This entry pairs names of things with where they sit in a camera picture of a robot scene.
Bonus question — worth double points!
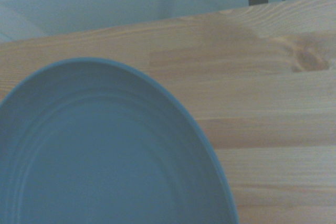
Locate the dark teal round plate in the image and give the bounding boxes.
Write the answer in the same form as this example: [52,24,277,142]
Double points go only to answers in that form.
[0,57,240,224]

